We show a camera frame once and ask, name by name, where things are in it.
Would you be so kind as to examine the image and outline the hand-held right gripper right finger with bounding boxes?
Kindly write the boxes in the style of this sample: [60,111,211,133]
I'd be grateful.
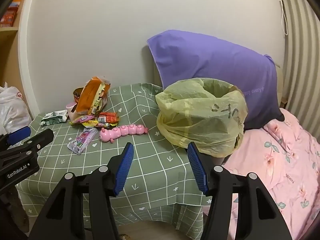
[187,141,293,240]

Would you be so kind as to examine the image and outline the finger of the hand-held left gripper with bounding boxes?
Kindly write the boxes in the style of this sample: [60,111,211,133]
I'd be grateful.
[0,129,54,167]
[0,126,32,151]

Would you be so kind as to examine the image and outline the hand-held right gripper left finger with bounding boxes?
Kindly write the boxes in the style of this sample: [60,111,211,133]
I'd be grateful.
[34,142,134,240]

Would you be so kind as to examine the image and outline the green white carton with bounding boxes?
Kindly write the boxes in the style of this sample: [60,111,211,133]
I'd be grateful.
[40,110,69,126]

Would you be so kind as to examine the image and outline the cartoon print tissue packet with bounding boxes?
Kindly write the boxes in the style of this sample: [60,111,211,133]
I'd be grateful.
[67,127,98,155]

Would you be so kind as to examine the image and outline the pink yellow chips bag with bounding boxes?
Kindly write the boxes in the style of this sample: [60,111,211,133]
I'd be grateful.
[69,114,95,126]

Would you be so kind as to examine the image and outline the yellow plastic bag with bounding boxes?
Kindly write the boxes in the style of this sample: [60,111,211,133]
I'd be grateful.
[155,78,248,158]

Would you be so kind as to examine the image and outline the yellow wafer packet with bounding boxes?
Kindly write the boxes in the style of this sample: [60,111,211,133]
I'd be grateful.
[79,119,112,129]

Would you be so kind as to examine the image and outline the red snack wrapper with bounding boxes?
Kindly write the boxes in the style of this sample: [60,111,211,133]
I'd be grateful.
[96,112,119,127]

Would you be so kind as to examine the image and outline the golden snack wrapper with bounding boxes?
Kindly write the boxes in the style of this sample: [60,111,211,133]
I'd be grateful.
[72,87,84,103]

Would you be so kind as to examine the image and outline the orange snack bag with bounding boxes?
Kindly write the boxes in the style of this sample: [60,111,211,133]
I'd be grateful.
[75,77,111,115]

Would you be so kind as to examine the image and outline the white plastic bag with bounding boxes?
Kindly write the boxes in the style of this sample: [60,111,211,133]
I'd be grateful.
[0,82,32,135]

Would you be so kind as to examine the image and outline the green checked tablecloth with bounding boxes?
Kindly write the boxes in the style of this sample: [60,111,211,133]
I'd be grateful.
[15,83,213,235]

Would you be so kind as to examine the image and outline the pink caterpillar toy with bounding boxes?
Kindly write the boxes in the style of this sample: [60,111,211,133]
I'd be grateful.
[99,124,148,143]

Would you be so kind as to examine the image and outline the pink cylinder container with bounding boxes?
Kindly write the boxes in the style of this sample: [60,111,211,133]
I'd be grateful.
[66,102,78,121]

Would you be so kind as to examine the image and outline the pink floral bed sheet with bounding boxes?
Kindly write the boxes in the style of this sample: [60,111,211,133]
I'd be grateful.
[203,107,320,240]

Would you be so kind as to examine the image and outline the wooden shelf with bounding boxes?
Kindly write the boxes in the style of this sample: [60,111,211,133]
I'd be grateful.
[0,0,25,90]

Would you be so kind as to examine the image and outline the purple pillow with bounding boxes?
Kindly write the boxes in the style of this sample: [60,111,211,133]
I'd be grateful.
[147,30,285,130]

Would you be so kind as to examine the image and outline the row of orange books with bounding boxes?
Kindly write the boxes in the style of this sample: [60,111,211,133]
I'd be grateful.
[0,0,23,28]

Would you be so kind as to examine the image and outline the beige ribbed curtain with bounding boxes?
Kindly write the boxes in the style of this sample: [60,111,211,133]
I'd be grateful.
[280,0,320,153]

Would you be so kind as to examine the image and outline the white cord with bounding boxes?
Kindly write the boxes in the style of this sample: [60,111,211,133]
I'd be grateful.
[278,0,289,36]

